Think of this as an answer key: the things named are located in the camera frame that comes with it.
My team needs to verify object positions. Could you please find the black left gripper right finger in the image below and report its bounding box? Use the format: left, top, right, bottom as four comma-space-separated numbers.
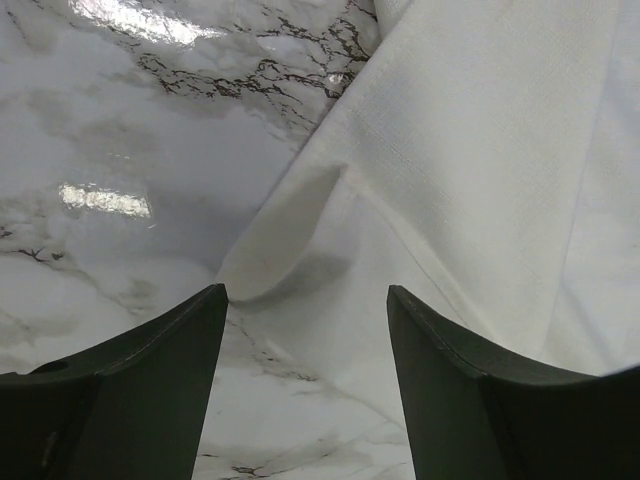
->
387, 286, 639, 480

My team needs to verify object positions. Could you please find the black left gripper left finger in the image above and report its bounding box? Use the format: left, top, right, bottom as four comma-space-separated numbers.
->
1, 284, 228, 480

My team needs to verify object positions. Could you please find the white cloth napkin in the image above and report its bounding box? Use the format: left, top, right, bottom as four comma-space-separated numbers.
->
214, 0, 640, 480

